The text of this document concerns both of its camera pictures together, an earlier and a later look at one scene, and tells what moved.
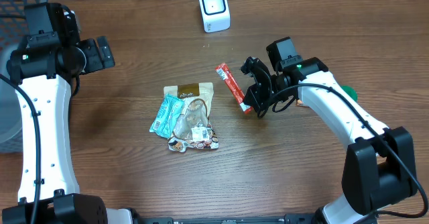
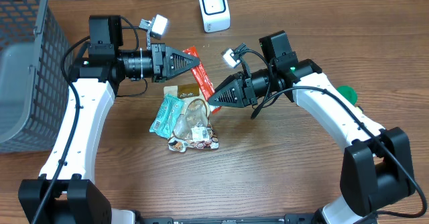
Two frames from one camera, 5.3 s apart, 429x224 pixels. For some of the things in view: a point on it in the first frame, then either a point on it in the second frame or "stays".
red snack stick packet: (226, 74) -> (201, 78)
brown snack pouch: (193, 130) stays
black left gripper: (94, 62) -> (162, 61)
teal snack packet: (163, 122) stays
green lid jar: (350, 92) stays
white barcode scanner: (214, 6) stays
